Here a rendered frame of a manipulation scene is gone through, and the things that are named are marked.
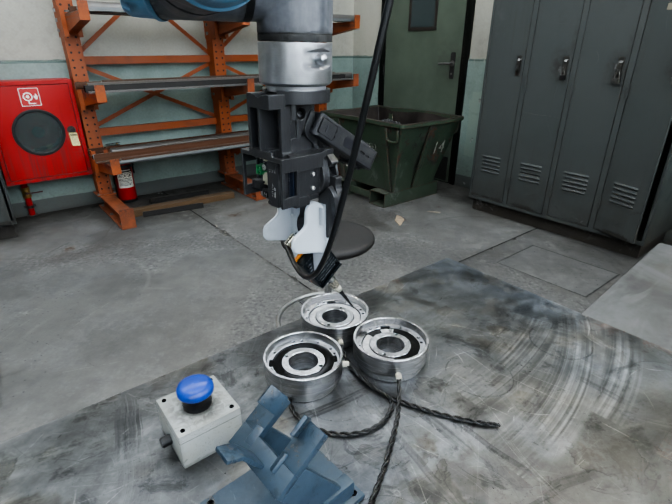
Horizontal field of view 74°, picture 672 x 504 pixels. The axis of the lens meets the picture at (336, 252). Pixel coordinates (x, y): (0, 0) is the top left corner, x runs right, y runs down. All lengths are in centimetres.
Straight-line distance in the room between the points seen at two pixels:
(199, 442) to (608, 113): 303
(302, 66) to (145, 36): 390
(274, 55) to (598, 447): 54
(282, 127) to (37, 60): 375
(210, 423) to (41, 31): 383
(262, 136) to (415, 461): 38
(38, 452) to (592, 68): 318
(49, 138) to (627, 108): 385
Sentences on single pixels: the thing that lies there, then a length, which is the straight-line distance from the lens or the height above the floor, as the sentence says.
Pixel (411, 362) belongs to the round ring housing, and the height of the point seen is 83.
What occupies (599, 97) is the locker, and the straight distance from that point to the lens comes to 328.
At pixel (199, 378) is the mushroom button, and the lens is 54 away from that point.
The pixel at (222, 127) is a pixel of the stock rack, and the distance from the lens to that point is 433.
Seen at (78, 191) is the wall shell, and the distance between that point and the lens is 430.
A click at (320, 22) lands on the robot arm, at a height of 123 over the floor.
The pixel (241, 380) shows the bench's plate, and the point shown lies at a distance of 64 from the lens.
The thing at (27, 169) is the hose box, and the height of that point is 40.
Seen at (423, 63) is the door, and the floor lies 107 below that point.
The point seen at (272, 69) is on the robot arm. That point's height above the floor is 119.
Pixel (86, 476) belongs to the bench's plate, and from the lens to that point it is 59.
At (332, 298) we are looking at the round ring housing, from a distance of 75.
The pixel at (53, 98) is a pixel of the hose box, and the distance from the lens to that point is 396.
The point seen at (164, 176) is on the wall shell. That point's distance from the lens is 445.
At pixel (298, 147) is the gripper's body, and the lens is 49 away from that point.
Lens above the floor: 121
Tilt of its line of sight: 25 degrees down
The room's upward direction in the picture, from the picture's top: straight up
